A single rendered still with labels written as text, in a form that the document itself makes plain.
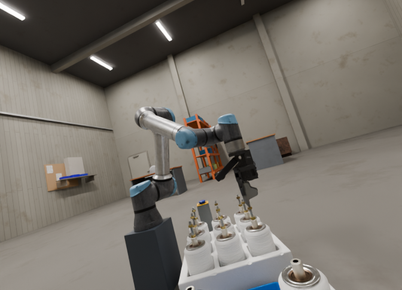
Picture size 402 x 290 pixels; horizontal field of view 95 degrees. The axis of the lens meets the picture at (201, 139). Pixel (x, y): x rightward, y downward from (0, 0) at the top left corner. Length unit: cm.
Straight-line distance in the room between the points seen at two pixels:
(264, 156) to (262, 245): 470
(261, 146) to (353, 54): 653
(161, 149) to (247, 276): 70
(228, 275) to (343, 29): 1071
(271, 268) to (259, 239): 9
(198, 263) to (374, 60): 1045
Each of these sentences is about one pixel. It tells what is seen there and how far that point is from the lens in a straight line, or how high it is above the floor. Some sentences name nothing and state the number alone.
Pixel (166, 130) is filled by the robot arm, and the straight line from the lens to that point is 78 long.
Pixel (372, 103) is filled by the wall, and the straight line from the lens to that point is 1022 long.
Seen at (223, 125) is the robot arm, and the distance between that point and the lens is 73.
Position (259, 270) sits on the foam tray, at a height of 15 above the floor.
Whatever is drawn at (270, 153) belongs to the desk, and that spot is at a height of 36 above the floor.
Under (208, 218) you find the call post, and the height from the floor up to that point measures 23.
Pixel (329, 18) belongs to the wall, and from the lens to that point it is 1111.
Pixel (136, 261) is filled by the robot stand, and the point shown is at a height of 17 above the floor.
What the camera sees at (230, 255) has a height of 21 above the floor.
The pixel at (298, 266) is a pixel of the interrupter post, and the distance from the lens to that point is 51.
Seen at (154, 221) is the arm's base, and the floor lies 32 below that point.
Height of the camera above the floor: 53
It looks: 8 degrees up
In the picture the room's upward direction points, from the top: 16 degrees counter-clockwise
